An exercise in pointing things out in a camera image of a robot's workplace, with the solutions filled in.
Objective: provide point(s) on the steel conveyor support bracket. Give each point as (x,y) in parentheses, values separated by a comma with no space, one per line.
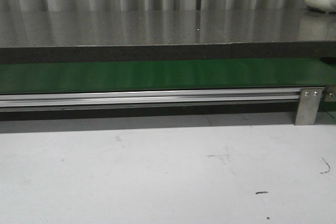
(308,106)

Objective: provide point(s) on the dark conveyor end plate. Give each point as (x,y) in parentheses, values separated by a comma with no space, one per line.
(330,94)

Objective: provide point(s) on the aluminium conveyor side rail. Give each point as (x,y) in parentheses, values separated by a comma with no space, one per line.
(147,97)

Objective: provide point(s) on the grey speckled stone counter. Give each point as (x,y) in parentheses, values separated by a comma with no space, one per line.
(98,36)

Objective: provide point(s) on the green conveyor belt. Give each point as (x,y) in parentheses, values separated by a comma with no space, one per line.
(163,75)

